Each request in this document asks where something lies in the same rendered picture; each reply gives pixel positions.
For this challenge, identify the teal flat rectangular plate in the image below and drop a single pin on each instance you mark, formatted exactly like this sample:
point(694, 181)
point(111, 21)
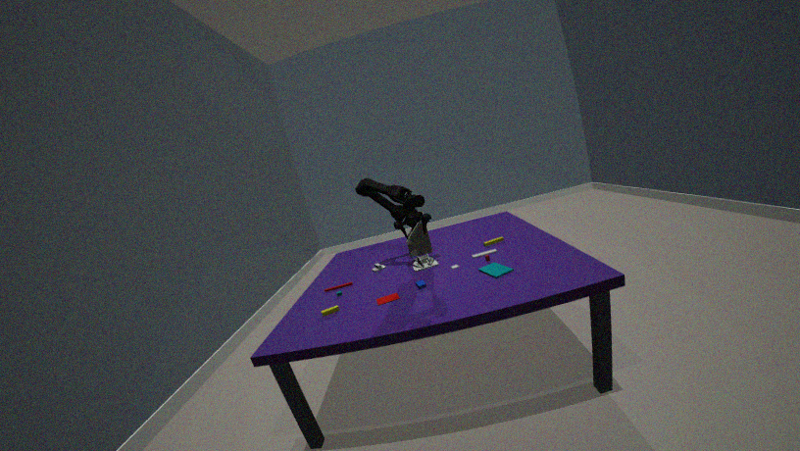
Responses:
point(495, 270)

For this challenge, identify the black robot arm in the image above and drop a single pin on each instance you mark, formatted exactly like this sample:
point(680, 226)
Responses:
point(370, 188)

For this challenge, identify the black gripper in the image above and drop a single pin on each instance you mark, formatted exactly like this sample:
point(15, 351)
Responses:
point(399, 225)

